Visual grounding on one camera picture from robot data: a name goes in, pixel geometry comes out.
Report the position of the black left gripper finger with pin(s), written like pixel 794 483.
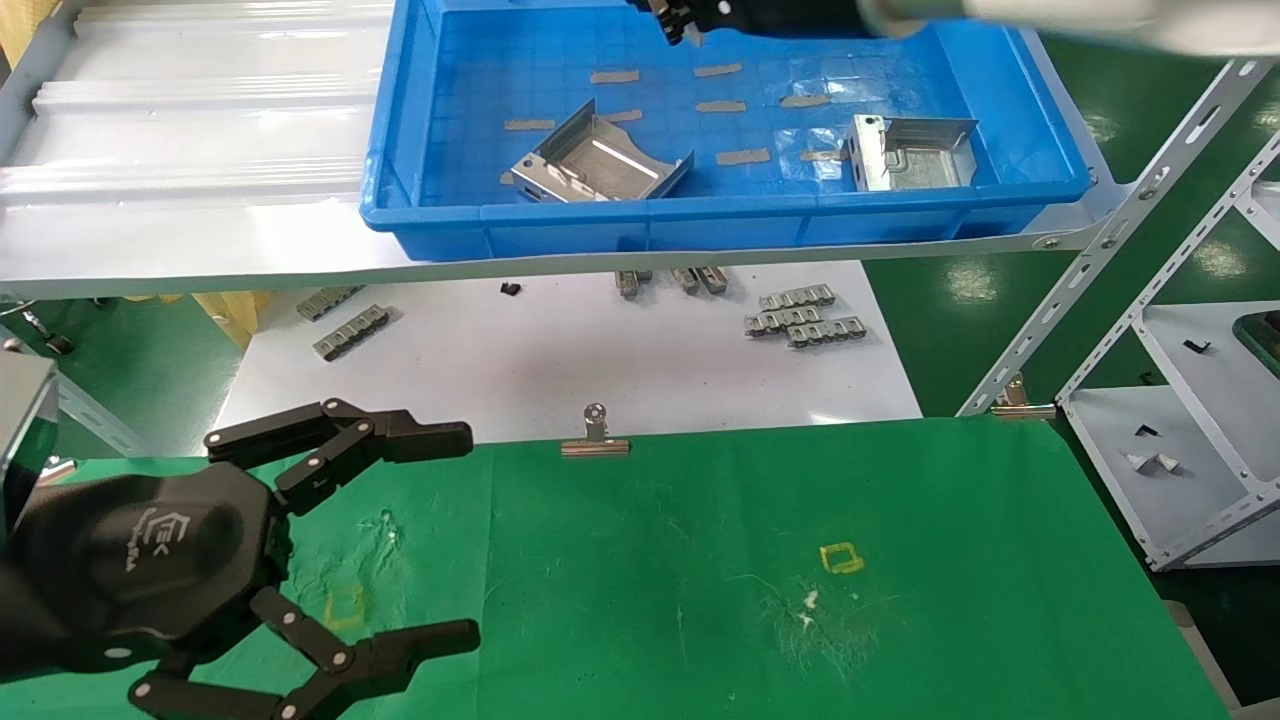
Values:
pixel 415 438
pixel 405 645

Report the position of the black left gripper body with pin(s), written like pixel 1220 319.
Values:
pixel 150 555

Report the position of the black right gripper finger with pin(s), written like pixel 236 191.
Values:
pixel 672 15

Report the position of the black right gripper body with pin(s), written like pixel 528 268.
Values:
pixel 780 15

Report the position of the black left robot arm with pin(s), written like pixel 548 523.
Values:
pixel 8 640

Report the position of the grey metal clip strip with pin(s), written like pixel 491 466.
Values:
pixel 685 280
pixel 630 283
pixel 712 280
pixel 825 332
pixel 350 332
pixel 780 320
pixel 797 297
pixel 325 302

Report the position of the silver binder clip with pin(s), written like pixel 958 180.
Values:
pixel 595 445
pixel 1020 408

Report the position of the blue plastic bin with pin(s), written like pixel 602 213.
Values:
pixel 700 225

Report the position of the tan cardboard piece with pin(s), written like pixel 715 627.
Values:
pixel 20 25
pixel 225 315

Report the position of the black caster wheel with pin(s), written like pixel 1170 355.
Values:
pixel 55 343

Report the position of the green cloth mat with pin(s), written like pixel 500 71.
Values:
pixel 640 560

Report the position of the grey metal shelf board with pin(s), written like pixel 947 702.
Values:
pixel 200 250

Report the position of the grey slotted angle bar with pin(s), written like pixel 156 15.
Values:
pixel 1170 275
pixel 1130 205

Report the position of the white corrugated plastic sheet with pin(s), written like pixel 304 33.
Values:
pixel 200 100

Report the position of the white rack shelf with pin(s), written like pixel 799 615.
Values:
pixel 1210 400

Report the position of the small white scrap pieces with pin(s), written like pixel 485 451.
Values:
pixel 1150 462

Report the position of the dark green tray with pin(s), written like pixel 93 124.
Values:
pixel 1262 340

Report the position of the grey metal frame beam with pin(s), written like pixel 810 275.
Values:
pixel 100 420

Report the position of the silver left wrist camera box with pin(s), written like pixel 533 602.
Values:
pixel 20 420

